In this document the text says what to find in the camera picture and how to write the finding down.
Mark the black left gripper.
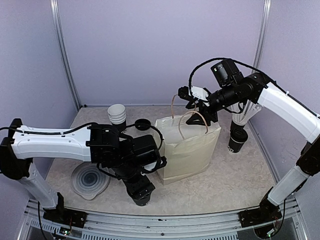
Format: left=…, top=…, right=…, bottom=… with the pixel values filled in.
left=112, top=159, right=156, bottom=201

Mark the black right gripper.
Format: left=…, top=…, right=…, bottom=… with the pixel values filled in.
left=187, top=81, right=246, bottom=125

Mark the cream paper bag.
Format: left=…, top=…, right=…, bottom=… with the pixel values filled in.
left=154, top=107, right=221, bottom=186

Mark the stack of black lids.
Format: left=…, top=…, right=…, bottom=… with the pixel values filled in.
left=134, top=118, right=151, bottom=131

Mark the black paper coffee cup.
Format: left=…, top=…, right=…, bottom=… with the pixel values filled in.
left=228, top=137, right=245, bottom=153

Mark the black cup lid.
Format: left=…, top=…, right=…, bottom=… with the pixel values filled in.
left=230, top=128, right=249, bottom=143

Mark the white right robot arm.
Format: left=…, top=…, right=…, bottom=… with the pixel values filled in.
left=178, top=57, right=320, bottom=222

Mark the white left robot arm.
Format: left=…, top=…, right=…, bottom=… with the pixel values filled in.
left=0, top=118, right=167, bottom=223

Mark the stack of paper cups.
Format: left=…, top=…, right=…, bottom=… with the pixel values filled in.
left=107, top=104, right=127, bottom=132

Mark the wrapped white straws bundle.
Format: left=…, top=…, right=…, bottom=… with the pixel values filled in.
left=229, top=100, right=262, bottom=123

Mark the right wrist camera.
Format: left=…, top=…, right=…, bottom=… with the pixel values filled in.
left=178, top=86, right=210, bottom=102

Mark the right aluminium post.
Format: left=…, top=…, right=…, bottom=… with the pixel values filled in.
left=253, top=0, right=272, bottom=69

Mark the aluminium post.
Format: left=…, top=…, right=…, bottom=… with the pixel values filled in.
left=50, top=0, right=81, bottom=111
left=253, top=0, right=272, bottom=69

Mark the aluminium front rail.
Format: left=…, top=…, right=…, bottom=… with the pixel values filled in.
left=23, top=197, right=308, bottom=240

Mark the left aluminium post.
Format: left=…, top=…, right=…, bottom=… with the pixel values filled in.
left=50, top=0, right=81, bottom=111

